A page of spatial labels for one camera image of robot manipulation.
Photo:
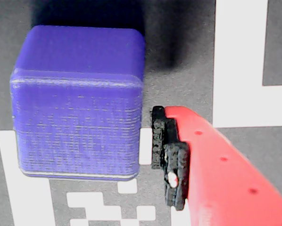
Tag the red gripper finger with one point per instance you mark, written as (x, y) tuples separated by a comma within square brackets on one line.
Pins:
[(226, 183)]

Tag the blue cube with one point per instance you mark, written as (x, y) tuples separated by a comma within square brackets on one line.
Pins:
[(77, 117)]

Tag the black white marker mat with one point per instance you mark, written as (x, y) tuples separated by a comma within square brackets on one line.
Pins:
[(237, 70)]

